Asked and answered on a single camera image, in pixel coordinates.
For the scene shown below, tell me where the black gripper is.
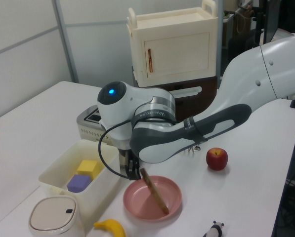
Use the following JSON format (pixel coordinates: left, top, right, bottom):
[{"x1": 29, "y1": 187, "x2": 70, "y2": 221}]
[{"x1": 117, "y1": 147, "x2": 141, "y2": 181}]

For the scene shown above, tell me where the toast bread slice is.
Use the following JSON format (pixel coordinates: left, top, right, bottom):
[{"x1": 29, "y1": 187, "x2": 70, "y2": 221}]
[{"x1": 139, "y1": 167, "x2": 170, "y2": 215}]

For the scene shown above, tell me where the pink plate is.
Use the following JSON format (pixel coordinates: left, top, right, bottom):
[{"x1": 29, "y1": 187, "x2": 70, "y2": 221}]
[{"x1": 123, "y1": 175, "x2": 183, "y2": 221}]

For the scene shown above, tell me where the yellow cube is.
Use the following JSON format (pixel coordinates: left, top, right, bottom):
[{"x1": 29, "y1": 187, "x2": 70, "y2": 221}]
[{"x1": 76, "y1": 159, "x2": 100, "y2": 180}]

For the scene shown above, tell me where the purple cube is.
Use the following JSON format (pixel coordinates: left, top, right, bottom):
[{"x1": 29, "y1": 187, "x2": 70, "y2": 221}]
[{"x1": 66, "y1": 173, "x2": 92, "y2": 194}]

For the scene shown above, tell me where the yellow banana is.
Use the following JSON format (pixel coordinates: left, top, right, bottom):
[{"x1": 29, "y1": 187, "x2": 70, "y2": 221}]
[{"x1": 93, "y1": 218, "x2": 126, "y2": 237}]

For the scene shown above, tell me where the silver toaster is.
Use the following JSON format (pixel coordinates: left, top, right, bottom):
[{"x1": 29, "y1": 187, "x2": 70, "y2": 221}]
[{"x1": 76, "y1": 104, "x2": 119, "y2": 147}]

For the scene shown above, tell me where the metal toast rack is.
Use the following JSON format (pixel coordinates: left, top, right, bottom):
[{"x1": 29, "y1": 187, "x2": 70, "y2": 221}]
[{"x1": 186, "y1": 144, "x2": 202, "y2": 153}]

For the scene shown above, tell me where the white plastic container box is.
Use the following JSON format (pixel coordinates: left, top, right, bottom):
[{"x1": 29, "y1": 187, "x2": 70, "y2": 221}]
[{"x1": 38, "y1": 139, "x2": 122, "y2": 217}]

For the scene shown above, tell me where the red apple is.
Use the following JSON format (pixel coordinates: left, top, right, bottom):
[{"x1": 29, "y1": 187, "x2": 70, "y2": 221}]
[{"x1": 206, "y1": 147, "x2": 229, "y2": 171}]

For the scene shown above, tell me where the white lidded canister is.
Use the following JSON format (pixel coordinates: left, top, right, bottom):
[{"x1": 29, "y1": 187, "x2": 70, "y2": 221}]
[{"x1": 28, "y1": 196, "x2": 85, "y2": 237}]

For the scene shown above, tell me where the panda toy figure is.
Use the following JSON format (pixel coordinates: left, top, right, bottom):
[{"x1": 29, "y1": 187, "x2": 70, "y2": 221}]
[{"x1": 202, "y1": 220, "x2": 225, "y2": 237}]

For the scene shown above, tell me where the cream toy cabinet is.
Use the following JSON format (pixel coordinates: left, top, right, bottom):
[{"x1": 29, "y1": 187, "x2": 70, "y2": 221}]
[{"x1": 126, "y1": 0, "x2": 220, "y2": 88}]

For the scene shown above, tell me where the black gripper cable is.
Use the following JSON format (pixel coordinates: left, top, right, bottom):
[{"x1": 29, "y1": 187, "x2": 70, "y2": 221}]
[{"x1": 97, "y1": 120, "x2": 134, "y2": 179}]

